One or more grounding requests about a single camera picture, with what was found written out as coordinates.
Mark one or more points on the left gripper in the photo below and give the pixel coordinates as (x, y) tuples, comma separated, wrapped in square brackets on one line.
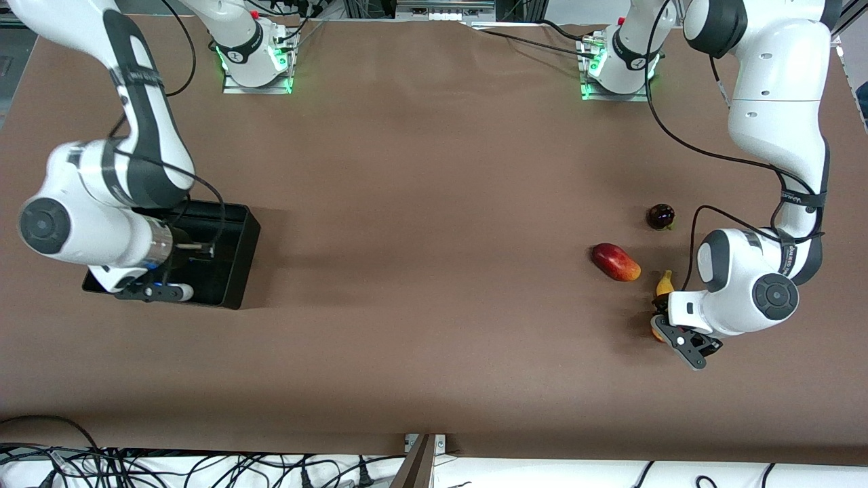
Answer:
[(658, 318)]

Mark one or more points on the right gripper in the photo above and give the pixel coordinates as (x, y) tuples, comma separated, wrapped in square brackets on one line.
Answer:
[(184, 249)]

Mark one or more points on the red yellow apple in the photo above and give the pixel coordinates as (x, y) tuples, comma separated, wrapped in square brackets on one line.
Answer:
[(656, 333)]

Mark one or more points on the yellow banana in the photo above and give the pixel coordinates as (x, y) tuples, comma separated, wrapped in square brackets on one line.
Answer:
[(664, 283)]

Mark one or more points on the black plastic box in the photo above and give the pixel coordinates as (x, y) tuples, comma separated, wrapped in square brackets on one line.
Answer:
[(230, 271)]

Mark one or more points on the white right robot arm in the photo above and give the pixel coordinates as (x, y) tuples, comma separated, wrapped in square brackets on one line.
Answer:
[(142, 102)]

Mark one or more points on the red mango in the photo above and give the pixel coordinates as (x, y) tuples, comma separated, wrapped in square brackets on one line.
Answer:
[(616, 262)]

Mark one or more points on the dark purple plum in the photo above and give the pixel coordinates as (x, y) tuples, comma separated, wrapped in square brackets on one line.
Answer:
[(660, 216)]

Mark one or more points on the brown table cover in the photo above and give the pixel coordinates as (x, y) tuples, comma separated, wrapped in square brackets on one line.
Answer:
[(434, 352)]

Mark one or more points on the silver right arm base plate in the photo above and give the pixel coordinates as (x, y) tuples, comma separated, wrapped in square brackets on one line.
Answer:
[(234, 88)]

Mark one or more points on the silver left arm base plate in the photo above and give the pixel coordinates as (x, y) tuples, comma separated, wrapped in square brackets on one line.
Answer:
[(644, 95)]

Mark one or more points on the small silver bracket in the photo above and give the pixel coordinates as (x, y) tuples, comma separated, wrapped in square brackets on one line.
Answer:
[(441, 444)]

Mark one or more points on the grey metal post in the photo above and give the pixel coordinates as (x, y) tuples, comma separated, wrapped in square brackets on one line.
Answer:
[(415, 468)]

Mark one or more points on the grey metal frame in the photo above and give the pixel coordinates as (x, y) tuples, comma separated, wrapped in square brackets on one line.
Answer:
[(444, 5)]

